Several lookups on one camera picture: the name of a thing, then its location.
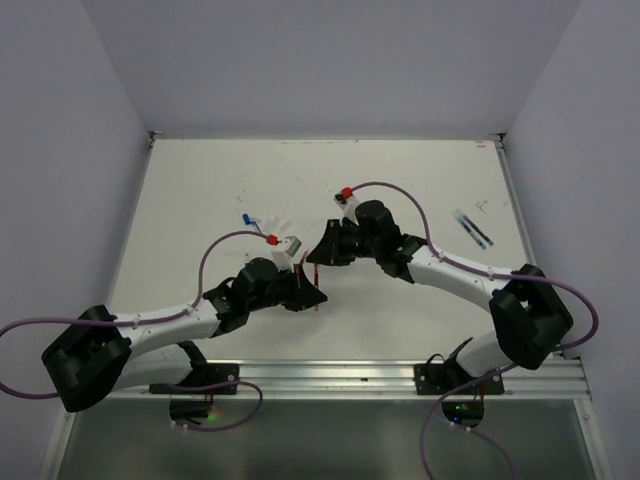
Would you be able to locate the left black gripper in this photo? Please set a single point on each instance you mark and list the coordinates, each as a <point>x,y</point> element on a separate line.
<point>304,293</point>

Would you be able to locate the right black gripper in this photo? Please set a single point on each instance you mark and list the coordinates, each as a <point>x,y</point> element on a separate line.
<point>330,247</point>

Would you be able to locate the red capped clear pen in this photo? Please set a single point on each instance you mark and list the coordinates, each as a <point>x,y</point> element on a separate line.
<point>316,283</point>

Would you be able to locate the blue patterned pen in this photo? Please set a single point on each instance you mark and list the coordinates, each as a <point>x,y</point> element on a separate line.
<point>473,230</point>

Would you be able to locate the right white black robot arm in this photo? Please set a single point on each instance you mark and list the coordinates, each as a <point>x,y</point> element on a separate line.
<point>529,318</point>

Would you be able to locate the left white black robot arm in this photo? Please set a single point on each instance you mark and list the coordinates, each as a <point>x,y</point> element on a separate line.
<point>101,352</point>

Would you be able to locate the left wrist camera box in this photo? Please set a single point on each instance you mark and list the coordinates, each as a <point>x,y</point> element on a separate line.
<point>284,254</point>

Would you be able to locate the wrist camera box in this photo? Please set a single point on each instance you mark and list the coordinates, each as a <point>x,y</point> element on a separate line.
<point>347,202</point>
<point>284,254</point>

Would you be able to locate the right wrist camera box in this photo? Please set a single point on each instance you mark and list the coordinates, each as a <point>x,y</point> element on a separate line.
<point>347,202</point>

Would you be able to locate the aluminium front rail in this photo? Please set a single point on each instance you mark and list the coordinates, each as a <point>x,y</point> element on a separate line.
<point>557,379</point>

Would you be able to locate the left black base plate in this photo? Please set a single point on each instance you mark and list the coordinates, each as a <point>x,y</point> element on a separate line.
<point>216,373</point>

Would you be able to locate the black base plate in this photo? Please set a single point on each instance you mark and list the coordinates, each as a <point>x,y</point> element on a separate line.
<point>216,373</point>
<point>439,375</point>

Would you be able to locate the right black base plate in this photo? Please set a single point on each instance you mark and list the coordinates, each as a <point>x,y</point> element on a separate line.
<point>439,375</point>

